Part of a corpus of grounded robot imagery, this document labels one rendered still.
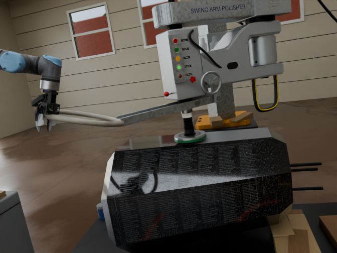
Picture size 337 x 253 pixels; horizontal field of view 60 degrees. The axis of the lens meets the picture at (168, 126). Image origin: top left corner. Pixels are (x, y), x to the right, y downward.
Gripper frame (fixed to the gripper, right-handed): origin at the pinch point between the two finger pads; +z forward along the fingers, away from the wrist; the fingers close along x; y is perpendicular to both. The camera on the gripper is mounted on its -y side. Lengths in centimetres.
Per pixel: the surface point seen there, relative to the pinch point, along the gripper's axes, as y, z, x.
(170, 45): 32, -55, 54
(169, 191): 41, 31, 61
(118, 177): 7, 31, 51
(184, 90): 38, -31, 67
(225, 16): 48, -80, 85
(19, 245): 5, 58, -9
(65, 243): -62, 110, 67
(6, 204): 1.7, 36.5, -15.5
